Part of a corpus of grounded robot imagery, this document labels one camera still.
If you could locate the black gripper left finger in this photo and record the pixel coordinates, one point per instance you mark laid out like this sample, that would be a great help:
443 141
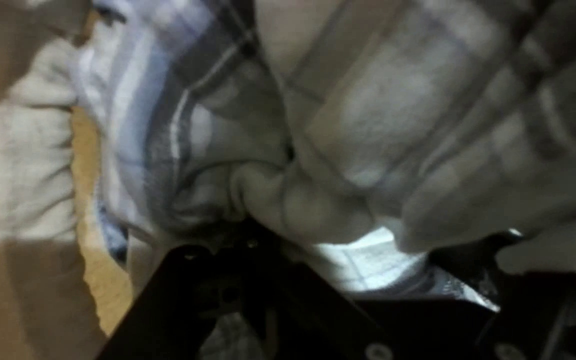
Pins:
161 307

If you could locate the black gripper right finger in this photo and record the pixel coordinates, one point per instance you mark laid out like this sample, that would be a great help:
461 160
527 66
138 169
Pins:
540 312

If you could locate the checkered grey blue cloth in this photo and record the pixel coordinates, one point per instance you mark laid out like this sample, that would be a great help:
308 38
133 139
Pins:
401 101

